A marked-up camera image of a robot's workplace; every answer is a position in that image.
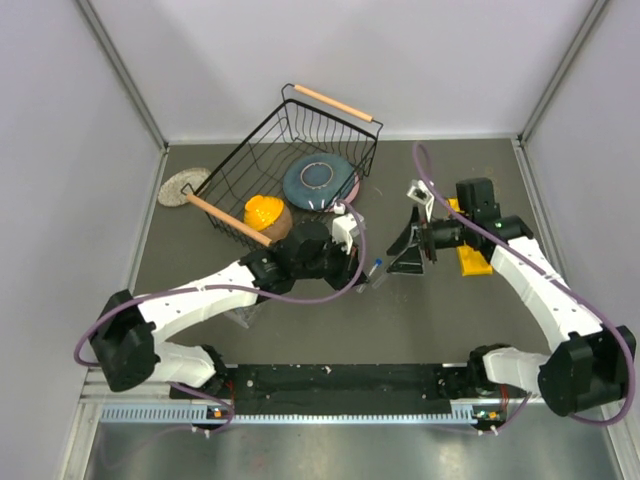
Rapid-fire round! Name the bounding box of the yellow and brown bowl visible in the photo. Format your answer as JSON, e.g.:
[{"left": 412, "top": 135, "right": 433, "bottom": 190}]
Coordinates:
[{"left": 243, "top": 195, "right": 293, "bottom": 241}]

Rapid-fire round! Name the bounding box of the clear acrylic tube rack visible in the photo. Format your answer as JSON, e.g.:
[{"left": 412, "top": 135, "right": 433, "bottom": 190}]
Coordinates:
[{"left": 225, "top": 305, "right": 261, "bottom": 329}]

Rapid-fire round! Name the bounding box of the yellow test tube rack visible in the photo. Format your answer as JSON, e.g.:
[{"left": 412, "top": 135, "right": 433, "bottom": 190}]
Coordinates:
[{"left": 446, "top": 197, "right": 495, "bottom": 278}]

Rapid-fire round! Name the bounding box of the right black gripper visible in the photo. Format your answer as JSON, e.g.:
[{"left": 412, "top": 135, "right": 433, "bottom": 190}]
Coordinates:
[{"left": 385, "top": 204, "right": 473, "bottom": 274}]

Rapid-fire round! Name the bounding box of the black wire basket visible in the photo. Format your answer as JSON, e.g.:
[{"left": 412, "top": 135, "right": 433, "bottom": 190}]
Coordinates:
[{"left": 181, "top": 83, "right": 383, "bottom": 222}]

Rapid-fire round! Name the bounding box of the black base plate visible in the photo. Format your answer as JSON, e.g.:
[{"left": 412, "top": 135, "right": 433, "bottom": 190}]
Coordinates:
[{"left": 169, "top": 362, "right": 526, "bottom": 416}]

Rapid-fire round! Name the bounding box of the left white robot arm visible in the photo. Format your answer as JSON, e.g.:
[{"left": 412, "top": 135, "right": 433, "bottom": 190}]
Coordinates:
[{"left": 88, "top": 214, "right": 365, "bottom": 397}]

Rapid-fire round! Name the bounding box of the pink plate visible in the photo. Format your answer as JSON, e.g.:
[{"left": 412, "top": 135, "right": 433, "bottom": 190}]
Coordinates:
[{"left": 339, "top": 174, "right": 360, "bottom": 203}]

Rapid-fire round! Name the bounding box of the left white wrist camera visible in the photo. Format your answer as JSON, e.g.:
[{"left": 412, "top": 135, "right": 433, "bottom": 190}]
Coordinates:
[{"left": 331, "top": 202, "right": 366, "bottom": 253}]

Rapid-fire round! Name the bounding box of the blue ceramic plate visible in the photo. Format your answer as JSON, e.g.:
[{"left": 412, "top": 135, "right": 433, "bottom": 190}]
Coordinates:
[{"left": 282, "top": 153, "right": 358, "bottom": 212}]

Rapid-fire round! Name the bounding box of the woven round coaster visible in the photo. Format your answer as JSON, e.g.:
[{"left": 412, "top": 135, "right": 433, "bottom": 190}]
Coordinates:
[{"left": 157, "top": 167, "right": 211, "bottom": 208}]

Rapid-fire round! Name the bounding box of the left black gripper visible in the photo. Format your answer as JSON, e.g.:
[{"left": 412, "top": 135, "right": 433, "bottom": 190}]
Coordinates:
[{"left": 294, "top": 234, "right": 368, "bottom": 293}]

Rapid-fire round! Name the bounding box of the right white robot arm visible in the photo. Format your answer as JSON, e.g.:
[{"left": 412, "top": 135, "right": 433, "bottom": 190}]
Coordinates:
[{"left": 387, "top": 178, "right": 636, "bottom": 417}]

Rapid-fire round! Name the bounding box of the blue capped tube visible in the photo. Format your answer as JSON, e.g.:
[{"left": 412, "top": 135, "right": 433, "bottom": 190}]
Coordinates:
[
  {"left": 372, "top": 273, "right": 389, "bottom": 289},
  {"left": 356, "top": 258, "right": 383, "bottom": 293}
]

